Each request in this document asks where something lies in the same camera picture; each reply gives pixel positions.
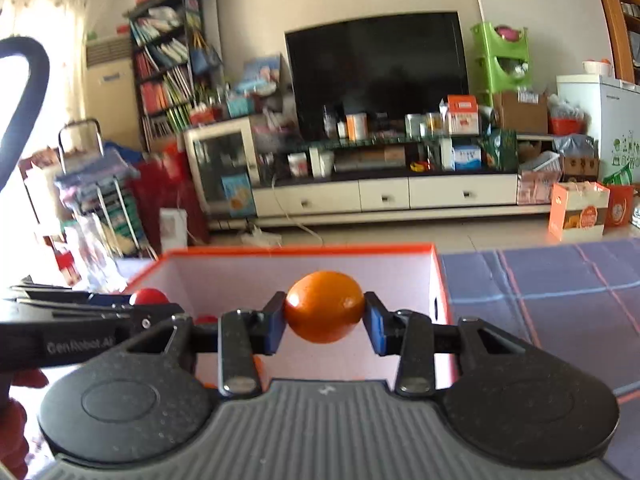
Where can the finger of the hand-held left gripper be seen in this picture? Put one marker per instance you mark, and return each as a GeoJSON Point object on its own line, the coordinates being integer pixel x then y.
{"type": "Point", "coordinates": [150, 321]}

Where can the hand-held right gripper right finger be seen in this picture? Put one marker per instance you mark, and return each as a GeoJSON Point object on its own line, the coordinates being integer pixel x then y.
{"type": "Point", "coordinates": [375, 325]}

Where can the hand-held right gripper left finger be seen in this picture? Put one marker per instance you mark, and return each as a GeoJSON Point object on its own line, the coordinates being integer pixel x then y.
{"type": "Point", "coordinates": [274, 325]}

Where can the red apple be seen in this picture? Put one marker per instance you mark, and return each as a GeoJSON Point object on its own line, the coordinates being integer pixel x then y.
{"type": "Point", "coordinates": [149, 296]}

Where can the orange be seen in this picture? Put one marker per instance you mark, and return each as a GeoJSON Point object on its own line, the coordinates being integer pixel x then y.
{"type": "Point", "coordinates": [325, 307]}

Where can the orange cardboard box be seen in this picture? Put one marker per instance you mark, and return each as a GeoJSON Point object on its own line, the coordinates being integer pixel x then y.
{"type": "Point", "coordinates": [225, 277]}

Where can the person's left hand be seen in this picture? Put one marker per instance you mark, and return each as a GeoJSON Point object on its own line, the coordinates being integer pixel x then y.
{"type": "Point", "coordinates": [12, 435]}

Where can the white paper carton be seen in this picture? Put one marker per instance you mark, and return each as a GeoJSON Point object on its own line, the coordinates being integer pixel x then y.
{"type": "Point", "coordinates": [173, 232]}

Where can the trolley with bags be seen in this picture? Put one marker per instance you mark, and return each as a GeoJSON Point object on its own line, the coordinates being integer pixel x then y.
{"type": "Point", "coordinates": [100, 195]}

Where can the white television cabinet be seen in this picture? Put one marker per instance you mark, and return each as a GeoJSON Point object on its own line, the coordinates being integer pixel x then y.
{"type": "Point", "coordinates": [440, 195]}

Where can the white cabinet with glass door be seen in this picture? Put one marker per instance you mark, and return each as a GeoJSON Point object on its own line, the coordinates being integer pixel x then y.
{"type": "Point", "coordinates": [220, 170]}

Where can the blue plaid tablecloth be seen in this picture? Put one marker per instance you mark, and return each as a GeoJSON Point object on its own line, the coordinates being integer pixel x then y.
{"type": "Point", "coordinates": [550, 300]}

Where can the blue white carton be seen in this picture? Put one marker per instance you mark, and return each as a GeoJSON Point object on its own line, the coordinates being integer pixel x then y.
{"type": "Point", "coordinates": [466, 157]}

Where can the pink printed boxes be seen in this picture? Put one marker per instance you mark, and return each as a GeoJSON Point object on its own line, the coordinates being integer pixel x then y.
{"type": "Point", "coordinates": [534, 187]}

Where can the green gift bag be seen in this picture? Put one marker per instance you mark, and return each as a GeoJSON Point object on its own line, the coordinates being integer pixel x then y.
{"type": "Point", "coordinates": [500, 152]}

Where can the teal plastic basket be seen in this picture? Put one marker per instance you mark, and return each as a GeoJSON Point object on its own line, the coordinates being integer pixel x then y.
{"type": "Point", "coordinates": [240, 106]}

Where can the orange white medicine box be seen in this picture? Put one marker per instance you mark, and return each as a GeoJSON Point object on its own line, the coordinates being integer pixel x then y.
{"type": "Point", "coordinates": [462, 115]}

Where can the standing air conditioner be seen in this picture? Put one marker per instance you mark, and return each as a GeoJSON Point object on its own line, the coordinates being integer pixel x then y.
{"type": "Point", "coordinates": [112, 95]}

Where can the orange white gift bag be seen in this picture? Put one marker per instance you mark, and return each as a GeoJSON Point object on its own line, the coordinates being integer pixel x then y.
{"type": "Point", "coordinates": [577, 212]}

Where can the white plastic basket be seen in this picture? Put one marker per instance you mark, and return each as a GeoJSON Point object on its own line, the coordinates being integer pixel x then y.
{"type": "Point", "coordinates": [540, 161]}

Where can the dark bookshelf with books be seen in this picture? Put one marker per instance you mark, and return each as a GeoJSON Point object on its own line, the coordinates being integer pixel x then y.
{"type": "Point", "coordinates": [160, 75]}

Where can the black flat television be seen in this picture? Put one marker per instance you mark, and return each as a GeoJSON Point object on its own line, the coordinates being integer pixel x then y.
{"type": "Point", "coordinates": [377, 75]}

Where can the framed picture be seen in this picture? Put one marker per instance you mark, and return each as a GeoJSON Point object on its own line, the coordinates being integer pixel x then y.
{"type": "Point", "coordinates": [261, 74]}

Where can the brown cardboard box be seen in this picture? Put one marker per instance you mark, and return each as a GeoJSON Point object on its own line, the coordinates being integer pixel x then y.
{"type": "Point", "coordinates": [520, 115]}

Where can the printed cardboard box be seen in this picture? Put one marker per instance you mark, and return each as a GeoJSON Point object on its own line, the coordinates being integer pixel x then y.
{"type": "Point", "coordinates": [580, 169]}

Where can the blue hanging gift bag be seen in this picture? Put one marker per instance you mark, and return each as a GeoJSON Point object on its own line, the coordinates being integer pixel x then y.
{"type": "Point", "coordinates": [202, 57]}

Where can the white curtain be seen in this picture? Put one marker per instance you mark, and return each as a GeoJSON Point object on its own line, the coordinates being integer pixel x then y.
{"type": "Point", "coordinates": [35, 60]}

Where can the red gift bag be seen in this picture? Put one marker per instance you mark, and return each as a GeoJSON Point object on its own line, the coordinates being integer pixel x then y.
{"type": "Point", "coordinates": [620, 205]}

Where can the red plastic basin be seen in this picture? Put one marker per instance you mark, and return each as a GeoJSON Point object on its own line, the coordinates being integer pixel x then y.
{"type": "Point", "coordinates": [566, 126]}

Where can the green snack packet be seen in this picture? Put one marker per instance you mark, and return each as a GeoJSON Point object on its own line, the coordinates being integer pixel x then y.
{"type": "Point", "coordinates": [617, 175]}

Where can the green plastic rack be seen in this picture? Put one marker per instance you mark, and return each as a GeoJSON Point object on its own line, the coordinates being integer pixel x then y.
{"type": "Point", "coordinates": [500, 60]}

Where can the white chest freezer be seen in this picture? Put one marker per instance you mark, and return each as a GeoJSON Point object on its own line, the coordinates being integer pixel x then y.
{"type": "Point", "coordinates": [605, 120]}

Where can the white bowl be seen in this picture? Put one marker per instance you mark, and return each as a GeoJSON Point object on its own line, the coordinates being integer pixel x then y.
{"type": "Point", "coordinates": [596, 67]}

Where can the wooden display shelf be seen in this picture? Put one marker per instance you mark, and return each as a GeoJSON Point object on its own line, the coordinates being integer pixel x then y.
{"type": "Point", "coordinates": [617, 25]}

